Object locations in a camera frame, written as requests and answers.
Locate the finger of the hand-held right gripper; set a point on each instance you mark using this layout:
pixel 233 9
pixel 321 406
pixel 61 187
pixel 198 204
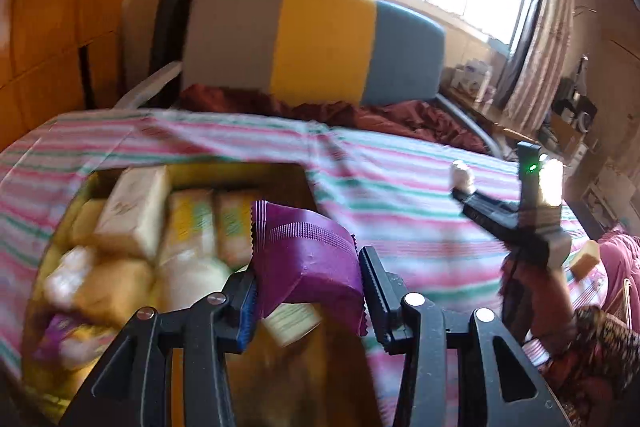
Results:
pixel 492 214

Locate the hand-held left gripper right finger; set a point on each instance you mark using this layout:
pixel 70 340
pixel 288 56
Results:
pixel 380 297

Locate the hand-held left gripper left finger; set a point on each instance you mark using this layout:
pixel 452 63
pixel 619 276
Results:
pixel 247 327

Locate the small white packet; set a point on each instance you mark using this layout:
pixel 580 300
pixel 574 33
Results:
pixel 462 177

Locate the gold metal tin box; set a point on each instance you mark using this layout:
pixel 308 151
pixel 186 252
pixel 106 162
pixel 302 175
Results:
pixel 300 382

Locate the purple snack packet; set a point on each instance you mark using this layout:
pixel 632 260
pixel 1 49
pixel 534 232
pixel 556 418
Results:
pixel 310 257

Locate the white labelled box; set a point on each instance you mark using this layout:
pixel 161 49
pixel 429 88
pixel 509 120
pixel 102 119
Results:
pixel 290 324

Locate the tan block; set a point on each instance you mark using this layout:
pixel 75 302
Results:
pixel 586 259

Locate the striped pink green bed sheet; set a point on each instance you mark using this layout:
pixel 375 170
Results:
pixel 400 217

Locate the pink quilt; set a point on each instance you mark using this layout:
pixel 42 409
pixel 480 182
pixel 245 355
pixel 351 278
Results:
pixel 620 267

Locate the wooden bedside table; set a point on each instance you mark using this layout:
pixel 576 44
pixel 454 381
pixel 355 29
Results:
pixel 490 112

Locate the dark shelf clutter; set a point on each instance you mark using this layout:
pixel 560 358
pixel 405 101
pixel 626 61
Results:
pixel 575 107

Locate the maroon blanket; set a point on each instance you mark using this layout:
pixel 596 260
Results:
pixel 400 117

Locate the large beige packet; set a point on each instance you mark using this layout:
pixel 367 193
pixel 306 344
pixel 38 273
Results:
pixel 115 292

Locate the cluster of white bottles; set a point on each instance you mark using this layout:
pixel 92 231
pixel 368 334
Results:
pixel 472 77

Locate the white cardboard box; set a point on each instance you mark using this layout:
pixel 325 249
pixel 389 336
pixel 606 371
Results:
pixel 132 212

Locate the white crumpled packet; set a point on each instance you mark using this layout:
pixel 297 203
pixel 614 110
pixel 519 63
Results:
pixel 70 272

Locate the striped side curtain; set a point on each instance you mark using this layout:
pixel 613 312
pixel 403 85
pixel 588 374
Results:
pixel 545 17

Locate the grey yellow blue headboard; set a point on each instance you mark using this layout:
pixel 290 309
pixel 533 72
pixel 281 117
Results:
pixel 320 42

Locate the white plastic armrest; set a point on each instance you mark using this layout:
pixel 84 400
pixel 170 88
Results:
pixel 150 84

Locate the black rolled mat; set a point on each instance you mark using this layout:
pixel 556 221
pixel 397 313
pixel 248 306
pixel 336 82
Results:
pixel 172 17

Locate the wooden wardrobe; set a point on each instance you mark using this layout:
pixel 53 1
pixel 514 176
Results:
pixel 50 32

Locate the grey metal bed rail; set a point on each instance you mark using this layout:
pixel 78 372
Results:
pixel 467 122

